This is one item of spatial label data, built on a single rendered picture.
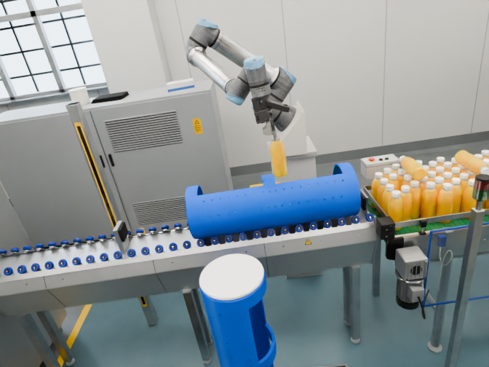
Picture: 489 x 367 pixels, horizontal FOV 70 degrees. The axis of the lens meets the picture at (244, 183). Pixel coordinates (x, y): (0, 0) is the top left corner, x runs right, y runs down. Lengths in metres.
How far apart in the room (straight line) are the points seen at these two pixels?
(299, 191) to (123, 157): 2.10
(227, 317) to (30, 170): 2.81
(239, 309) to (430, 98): 4.08
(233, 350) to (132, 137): 2.24
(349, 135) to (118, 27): 3.00
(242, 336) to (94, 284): 0.93
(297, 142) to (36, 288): 1.75
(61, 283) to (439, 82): 4.49
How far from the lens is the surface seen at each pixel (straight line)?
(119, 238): 2.02
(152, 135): 3.31
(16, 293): 2.35
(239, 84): 1.71
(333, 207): 1.81
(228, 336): 1.60
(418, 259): 1.88
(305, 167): 2.48
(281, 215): 1.78
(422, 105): 5.02
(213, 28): 2.18
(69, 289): 2.22
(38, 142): 3.72
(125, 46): 4.21
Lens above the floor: 2.03
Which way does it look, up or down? 26 degrees down
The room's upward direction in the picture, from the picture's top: 9 degrees counter-clockwise
